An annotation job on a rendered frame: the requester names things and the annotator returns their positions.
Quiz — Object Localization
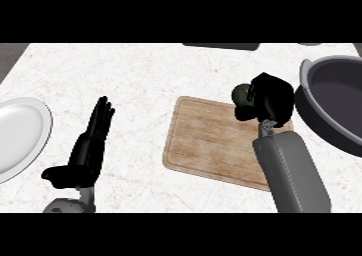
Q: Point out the dark grey pot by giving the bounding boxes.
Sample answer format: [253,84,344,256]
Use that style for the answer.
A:
[293,55,362,160]

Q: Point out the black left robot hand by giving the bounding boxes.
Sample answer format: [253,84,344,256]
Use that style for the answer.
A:
[40,95,117,191]

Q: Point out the white plate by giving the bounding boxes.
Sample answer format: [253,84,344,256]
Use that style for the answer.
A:
[0,96,55,188]

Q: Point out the wooden cutting board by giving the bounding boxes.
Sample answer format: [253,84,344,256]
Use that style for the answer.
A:
[161,95,296,192]

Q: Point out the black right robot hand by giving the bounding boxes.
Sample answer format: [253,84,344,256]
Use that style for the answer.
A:
[234,72,297,128]

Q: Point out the dark green squash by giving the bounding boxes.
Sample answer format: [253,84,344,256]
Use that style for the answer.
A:
[231,83,254,108]

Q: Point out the dark grey flat appliance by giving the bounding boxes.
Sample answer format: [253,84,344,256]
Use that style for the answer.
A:
[182,42,263,52]

